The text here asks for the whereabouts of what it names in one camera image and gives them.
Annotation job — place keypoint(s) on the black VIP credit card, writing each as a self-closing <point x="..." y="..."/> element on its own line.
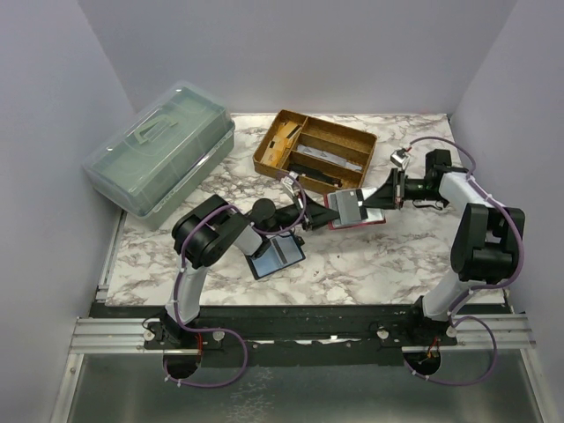
<point x="348" y="202"/>

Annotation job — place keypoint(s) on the white cards in tray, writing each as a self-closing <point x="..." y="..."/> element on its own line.
<point x="330" y="157"/>

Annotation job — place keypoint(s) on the black leather card holder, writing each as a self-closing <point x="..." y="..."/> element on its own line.
<point x="283" y="251"/>

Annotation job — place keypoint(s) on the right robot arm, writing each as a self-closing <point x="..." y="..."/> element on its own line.
<point x="487" y="250"/>

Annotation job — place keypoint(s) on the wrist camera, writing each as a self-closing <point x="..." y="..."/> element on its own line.
<point x="400" y="158"/>
<point x="289" y="183"/>

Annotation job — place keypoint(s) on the red leather card holder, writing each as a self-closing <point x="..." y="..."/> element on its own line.
<point x="375" y="216"/>

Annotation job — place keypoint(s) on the aluminium extrusion rail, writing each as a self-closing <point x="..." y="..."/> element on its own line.
<point x="109" y="336"/>

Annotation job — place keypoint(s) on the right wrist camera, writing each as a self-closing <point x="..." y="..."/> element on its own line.
<point x="400" y="158"/>

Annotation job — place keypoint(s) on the gold cards in tray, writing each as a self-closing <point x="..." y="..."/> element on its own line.
<point x="279" y="143"/>

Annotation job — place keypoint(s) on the woven wicker organizer tray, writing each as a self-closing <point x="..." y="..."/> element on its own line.
<point x="354" y="145"/>

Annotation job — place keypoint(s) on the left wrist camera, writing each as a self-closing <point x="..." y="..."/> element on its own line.
<point x="289" y="183"/>

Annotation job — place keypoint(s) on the black cards in tray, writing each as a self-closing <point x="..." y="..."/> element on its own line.
<point x="315" y="174"/>

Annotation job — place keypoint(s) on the green plastic storage box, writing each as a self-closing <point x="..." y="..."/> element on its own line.
<point x="154" y="163"/>

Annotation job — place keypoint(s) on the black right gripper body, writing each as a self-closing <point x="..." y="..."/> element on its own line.
<point x="396" y="189"/>

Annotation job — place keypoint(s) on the black mounting base rail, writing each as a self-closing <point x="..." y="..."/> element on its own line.
<point x="277" y="336"/>

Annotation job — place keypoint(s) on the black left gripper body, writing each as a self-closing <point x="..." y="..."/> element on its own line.
<point x="306" y="215"/>

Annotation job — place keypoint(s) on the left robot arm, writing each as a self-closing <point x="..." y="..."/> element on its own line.
<point x="264" y="236"/>

